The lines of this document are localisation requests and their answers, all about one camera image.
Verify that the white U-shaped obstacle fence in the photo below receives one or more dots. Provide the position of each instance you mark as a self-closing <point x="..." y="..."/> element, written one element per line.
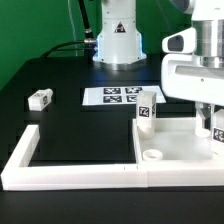
<point x="151" y="171"/>

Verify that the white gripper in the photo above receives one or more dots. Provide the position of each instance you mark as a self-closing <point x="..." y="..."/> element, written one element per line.
<point x="183" y="78"/>

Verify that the black cable thick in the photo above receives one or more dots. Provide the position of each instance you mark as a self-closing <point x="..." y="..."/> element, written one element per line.
<point x="87" y="45"/>

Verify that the white square tabletop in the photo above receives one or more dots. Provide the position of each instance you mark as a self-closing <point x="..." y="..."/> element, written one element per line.
<point x="175" y="139"/>

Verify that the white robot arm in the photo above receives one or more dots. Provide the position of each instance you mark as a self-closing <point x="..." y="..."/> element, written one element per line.
<point x="119" y="45"/>

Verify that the white sheet with fiducial tags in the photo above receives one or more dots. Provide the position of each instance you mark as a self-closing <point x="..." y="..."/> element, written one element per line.
<point x="118" y="95"/>

